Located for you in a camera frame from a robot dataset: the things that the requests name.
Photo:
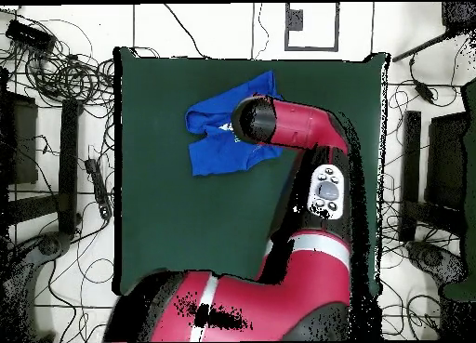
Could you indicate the blue laundry item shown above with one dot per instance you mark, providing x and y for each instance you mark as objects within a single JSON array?
[{"x": 215, "y": 157}]

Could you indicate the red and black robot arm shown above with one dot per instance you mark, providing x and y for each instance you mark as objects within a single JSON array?
[{"x": 297, "y": 123}]

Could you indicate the dark green table cloth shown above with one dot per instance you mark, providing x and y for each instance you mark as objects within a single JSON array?
[
  {"x": 186, "y": 227},
  {"x": 470, "y": 172}
]

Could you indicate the black power strip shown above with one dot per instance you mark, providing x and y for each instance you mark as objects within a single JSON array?
[{"x": 99, "y": 190}]

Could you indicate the black stand bar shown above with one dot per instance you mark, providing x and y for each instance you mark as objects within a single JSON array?
[
  {"x": 411, "y": 164},
  {"x": 68, "y": 164}
]

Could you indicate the grey stand foot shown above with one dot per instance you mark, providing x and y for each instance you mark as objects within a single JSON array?
[
  {"x": 431, "y": 257},
  {"x": 52, "y": 244}
]

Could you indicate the black box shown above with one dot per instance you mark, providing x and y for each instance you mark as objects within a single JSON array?
[
  {"x": 446, "y": 160},
  {"x": 22, "y": 142}
]

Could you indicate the black rod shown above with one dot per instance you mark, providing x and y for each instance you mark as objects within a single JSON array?
[{"x": 420, "y": 47}]

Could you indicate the black power brick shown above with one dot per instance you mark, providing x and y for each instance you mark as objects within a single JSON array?
[{"x": 29, "y": 36}]

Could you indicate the grey floor frame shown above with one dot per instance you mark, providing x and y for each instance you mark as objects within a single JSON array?
[{"x": 287, "y": 27}]

